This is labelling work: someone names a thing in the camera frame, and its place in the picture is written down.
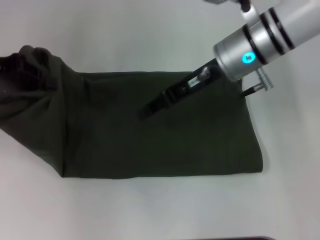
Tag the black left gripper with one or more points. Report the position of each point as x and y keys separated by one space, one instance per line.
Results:
x=17 y=72

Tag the small silver gripper plug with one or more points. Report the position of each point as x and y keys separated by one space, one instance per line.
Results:
x=205 y=73

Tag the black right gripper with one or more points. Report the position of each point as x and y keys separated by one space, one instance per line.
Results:
x=192 y=83

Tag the dark green FREE T-shirt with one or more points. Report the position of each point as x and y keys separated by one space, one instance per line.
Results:
x=150 y=125

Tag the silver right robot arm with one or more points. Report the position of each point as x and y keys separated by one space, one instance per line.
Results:
x=270 y=37

